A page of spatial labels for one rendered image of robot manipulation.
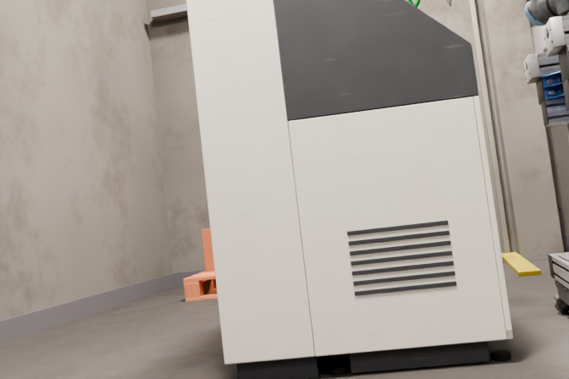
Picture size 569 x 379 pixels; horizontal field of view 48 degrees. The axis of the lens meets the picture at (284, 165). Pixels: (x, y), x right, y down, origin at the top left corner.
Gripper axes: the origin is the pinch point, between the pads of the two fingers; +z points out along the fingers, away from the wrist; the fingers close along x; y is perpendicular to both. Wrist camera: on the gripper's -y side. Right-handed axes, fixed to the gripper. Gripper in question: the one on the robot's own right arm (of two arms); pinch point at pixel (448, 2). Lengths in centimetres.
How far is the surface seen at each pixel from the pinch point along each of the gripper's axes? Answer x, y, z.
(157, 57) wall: 305, -208, -83
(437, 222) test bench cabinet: -47, -20, 80
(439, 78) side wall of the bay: -47, -13, 37
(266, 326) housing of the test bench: -47, -74, 106
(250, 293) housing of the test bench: -47, -78, 95
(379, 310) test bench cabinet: -47, -40, 104
